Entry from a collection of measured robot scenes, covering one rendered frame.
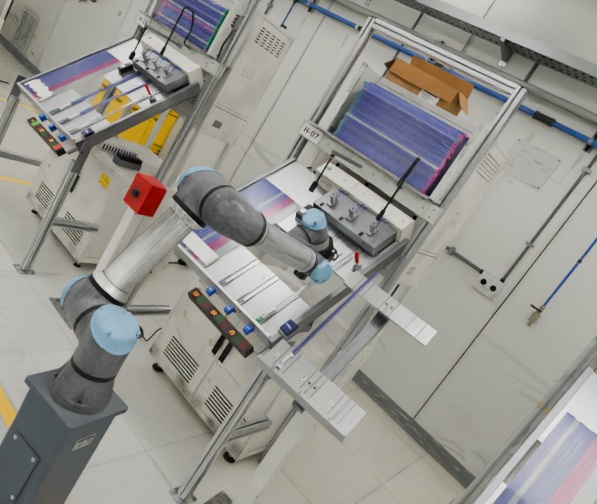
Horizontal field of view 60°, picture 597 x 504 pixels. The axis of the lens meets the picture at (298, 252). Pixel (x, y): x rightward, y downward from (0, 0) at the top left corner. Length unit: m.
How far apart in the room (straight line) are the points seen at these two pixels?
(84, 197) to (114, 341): 1.93
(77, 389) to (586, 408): 1.47
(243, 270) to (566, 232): 2.11
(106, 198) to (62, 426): 1.81
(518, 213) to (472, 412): 1.28
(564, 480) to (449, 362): 1.92
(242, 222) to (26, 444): 0.75
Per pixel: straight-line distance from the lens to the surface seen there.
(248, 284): 1.93
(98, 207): 3.02
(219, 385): 2.34
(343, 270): 1.97
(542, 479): 1.73
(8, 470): 1.56
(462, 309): 3.52
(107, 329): 1.28
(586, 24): 3.81
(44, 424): 1.43
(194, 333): 2.43
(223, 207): 1.26
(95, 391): 1.37
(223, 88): 3.03
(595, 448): 1.83
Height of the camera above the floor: 1.43
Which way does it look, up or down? 14 degrees down
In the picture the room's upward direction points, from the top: 32 degrees clockwise
